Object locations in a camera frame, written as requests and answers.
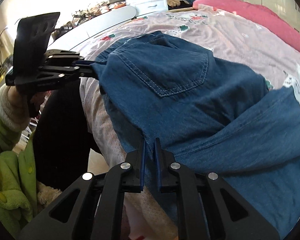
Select white curved bed footboard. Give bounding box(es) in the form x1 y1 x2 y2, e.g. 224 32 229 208
47 5 136 50

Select pink quilted comforter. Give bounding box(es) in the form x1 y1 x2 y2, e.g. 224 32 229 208
193 0 300 52

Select cluttered side table items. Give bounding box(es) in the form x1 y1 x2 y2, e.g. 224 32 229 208
51 0 126 41

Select pink strawberry print bedspread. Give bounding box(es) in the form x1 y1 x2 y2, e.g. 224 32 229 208
78 3 300 240

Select left hand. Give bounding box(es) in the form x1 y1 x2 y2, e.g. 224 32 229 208
7 86 30 118

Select blue denim lace-trimmed pants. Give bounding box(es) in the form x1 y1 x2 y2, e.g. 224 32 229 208
93 31 300 238

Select green fleece left sleeve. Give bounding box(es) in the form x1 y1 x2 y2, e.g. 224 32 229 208
0 84 63 239

